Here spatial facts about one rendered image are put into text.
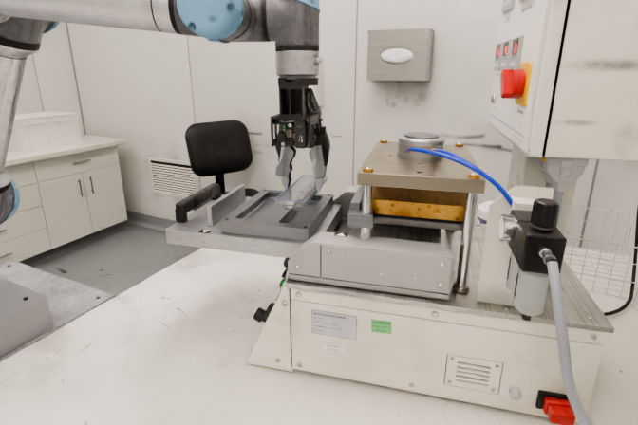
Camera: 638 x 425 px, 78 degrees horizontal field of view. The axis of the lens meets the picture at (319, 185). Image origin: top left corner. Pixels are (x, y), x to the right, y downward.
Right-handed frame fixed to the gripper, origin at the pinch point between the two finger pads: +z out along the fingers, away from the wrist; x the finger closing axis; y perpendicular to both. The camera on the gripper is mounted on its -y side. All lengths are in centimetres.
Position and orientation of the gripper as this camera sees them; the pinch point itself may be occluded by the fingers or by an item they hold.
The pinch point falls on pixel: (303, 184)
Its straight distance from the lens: 76.2
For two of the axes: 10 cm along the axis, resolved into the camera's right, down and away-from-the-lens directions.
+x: 9.7, 0.7, -2.4
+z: 0.0, 9.6, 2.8
